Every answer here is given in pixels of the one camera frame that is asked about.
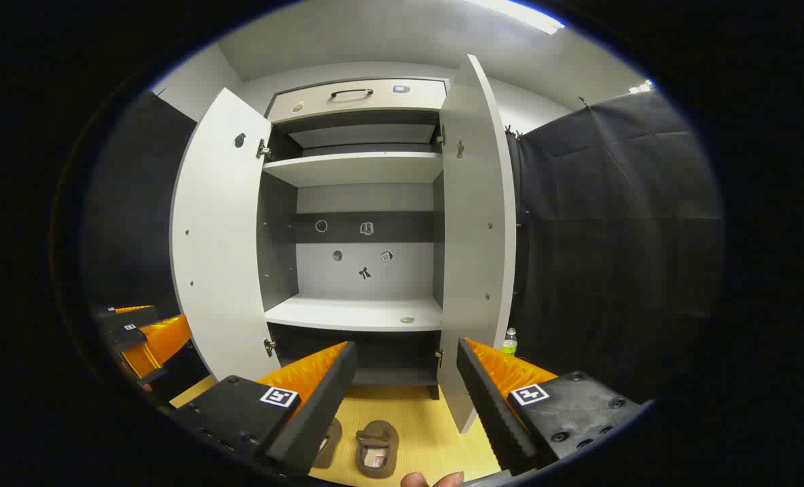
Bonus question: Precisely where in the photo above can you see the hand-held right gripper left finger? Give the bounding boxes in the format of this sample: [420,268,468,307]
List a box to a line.
[170,341,359,476]

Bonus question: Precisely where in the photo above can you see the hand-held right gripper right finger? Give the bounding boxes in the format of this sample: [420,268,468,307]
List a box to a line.
[456,337,646,477]

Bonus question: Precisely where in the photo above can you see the brown fuzzy shoe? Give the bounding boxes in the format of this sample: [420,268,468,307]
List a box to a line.
[312,417,343,469]
[355,420,400,479]

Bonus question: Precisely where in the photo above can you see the white shoe cabinet door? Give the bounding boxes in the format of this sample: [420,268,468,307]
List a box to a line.
[170,88,281,383]
[435,54,517,434]

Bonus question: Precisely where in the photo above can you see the white shoe cabinet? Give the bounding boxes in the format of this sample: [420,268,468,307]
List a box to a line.
[170,54,517,434]

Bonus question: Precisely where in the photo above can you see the white cabinet shelf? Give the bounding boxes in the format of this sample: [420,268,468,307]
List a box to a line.
[263,152,443,188]
[264,293,443,332]

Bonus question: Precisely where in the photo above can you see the beige cabinet drawer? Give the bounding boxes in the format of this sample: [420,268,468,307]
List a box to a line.
[266,79,448,124]

